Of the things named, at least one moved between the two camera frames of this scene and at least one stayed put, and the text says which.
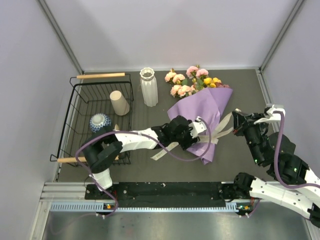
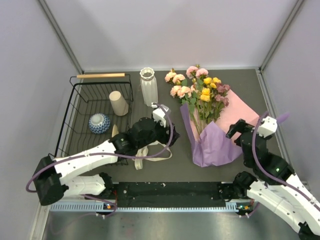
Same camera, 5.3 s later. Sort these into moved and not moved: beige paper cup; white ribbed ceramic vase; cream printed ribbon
Moved: cream printed ribbon
Not moved: white ribbed ceramic vase; beige paper cup
